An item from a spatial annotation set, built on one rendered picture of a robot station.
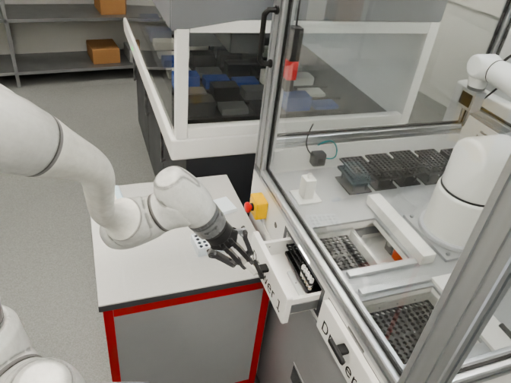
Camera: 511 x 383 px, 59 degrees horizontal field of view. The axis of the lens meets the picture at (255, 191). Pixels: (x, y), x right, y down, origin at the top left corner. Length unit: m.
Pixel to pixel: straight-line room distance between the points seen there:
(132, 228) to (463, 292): 0.70
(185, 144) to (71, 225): 1.23
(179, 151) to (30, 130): 1.36
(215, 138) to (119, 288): 0.81
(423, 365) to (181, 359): 1.01
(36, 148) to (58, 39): 4.60
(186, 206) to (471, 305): 0.62
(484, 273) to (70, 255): 2.32
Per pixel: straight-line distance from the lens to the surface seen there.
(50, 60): 5.06
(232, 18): 1.81
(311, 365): 1.52
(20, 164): 0.69
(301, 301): 1.33
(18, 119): 0.66
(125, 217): 1.08
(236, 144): 2.04
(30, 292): 2.63
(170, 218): 1.09
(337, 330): 1.26
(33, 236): 2.95
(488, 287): 0.82
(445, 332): 0.93
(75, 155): 0.75
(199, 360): 1.83
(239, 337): 1.78
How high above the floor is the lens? 1.86
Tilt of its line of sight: 35 degrees down
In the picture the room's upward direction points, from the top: 7 degrees clockwise
